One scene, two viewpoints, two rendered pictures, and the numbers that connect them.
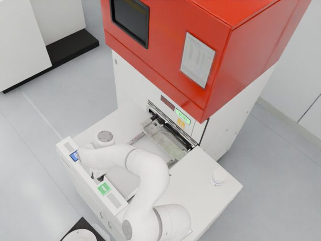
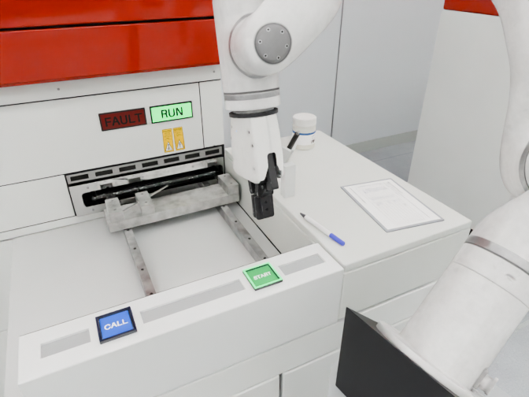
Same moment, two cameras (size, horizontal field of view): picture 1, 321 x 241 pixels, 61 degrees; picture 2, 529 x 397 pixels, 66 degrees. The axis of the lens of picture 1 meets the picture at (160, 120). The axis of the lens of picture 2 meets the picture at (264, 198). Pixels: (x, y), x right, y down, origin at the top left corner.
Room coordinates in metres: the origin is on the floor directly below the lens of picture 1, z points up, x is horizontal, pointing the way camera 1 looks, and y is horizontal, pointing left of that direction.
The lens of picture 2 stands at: (0.29, 0.79, 1.47)
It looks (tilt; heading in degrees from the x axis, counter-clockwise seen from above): 30 degrees down; 292
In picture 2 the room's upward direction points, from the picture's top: straight up
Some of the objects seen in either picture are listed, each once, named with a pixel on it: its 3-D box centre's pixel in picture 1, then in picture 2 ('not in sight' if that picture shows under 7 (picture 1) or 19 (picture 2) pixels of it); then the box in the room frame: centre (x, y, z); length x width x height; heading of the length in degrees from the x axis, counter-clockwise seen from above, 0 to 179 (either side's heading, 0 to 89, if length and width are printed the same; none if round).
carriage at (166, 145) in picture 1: (162, 141); (174, 205); (0.90, -0.03, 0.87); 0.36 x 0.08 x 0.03; 49
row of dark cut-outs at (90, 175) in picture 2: (171, 121); (149, 163); (1.00, -0.07, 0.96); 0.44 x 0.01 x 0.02; 49
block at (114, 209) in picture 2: (145, 123); (114, 209); (1.01, 0.09, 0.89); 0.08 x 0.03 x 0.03; 139
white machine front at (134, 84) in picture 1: (153, 98); (78, 154); (1.12, 0.06, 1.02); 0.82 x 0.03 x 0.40; 49
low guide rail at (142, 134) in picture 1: (127, 145); (139, 263); (0.86, 0.19, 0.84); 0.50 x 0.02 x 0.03; 139
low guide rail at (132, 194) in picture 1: (155, 174); (242, 234); (0.68, -0.01, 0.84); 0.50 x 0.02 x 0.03; 139
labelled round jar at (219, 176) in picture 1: (218, 178); (304, 131); (0.63, -0.35, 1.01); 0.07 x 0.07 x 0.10
